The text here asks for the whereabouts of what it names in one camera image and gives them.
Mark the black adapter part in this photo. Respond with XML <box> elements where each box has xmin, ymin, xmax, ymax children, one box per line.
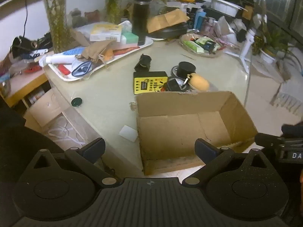
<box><xmin>134</xmin><ymin>54</ymin><xmax>152</xmax><ymax>72</ymax></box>

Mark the white phone gimbal tripod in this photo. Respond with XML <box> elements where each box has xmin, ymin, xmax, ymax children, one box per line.
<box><xmin>224</xmin><ymin>28</ymin><xmax>256</xmax><ymax>74</ymax></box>

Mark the green tissue pack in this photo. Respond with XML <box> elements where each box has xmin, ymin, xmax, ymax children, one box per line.
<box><xmin>120</xmin><ymin>32</ymin><xmax>139</xmax><ymax>45</ymax></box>

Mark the black oval case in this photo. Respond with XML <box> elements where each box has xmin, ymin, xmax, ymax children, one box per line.
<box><xmin>147</xmin><ymin>22</ymin><xmax>188</xmax><ymax>39</ymax></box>

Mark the yellow bear-shaped case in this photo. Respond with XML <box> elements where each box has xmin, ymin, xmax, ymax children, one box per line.
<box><xmin>189</xmin><ymin>73</ymin><xmax>210</xmax><ymax>91</ymax></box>

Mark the black thermos bottle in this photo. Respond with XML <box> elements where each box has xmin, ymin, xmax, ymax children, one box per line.
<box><xmin>132</xmin><ymin>0</ymin><xmax>151</xmax><ymax>46</ymax></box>

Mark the potted plant white pot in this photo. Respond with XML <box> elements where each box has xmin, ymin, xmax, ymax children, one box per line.
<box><xmin>252</xmin><ymin>22</ymin><xmax>299</xmax><ymax>61</ymax></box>

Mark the dark green round lid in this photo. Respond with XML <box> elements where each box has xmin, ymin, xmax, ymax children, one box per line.
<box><xmin>71</xmin><ymin>97</ymin><xmax>83</xmax><ymax>107</ymax></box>

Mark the brown paper envelope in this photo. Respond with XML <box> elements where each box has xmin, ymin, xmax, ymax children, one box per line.
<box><xmin>147</xmin><ymin>8</ymin><xmax>189</xmax><ymax>33</ymax></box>

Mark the red lighter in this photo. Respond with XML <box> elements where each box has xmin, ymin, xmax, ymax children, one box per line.
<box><xmin>57</xmin><ymin>64</ymin><xmax>71</xmax><ymax>76</ymax></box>

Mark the yellow black box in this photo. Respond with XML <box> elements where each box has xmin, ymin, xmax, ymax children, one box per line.
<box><xmin>133</xmin><ymin>71</ymin><xmax>169</xmax><ymax>95</ymax></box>

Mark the white paper card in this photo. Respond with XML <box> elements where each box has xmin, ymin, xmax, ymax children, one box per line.
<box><xmin>119</xmin><ymin>125</ymin><xmax>138</xmax><ymax>142</ymax></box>

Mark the glass vase with stems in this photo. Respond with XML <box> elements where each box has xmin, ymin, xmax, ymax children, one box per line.
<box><xmin>43</xmin><ymin>0</ymin><xmax>73</xmax><ymax>53</ymax></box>

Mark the brown cardboard box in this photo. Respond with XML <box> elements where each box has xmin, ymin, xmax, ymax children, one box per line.
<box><xmin>136</xmin><ymin>91</ymin><xmax>258</xmax><ymax>176</ymax></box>

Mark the black cylinder speaker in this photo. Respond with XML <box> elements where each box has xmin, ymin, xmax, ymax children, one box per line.
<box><xmin>177</xmin><ymin>61</ymin><xmax>196</xmax><ymax>79</ymax></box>

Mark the wicker snack basket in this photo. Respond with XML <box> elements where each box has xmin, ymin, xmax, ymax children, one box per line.
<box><xmin>179</xmin><ymin>33</ymin><xmax>226</xmax><ymax>58</ymax></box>

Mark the white plastic tray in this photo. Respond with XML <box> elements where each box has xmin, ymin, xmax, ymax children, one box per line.
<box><xmin>49</xmin><ymin>37</ymin><xmax>154</xmax><ymax>82</ymax></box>

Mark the white drawer unit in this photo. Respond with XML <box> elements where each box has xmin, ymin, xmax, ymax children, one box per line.
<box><xmin>29</xmin><ymin>89</ymin><xmax>62</xmax><ymax>127</ymax></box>

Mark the yellow white medicine box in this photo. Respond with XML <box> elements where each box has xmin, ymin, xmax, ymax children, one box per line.
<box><xmin>89</xmin><ymin>24</ymin><xmax>122</xmax><ymax>42</ymax></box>

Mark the white takeaway container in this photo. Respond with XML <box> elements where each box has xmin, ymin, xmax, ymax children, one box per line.
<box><xmin>211</xmin><ymin>0</ymin><xmax>247</xmax><ymax>17</ymax></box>

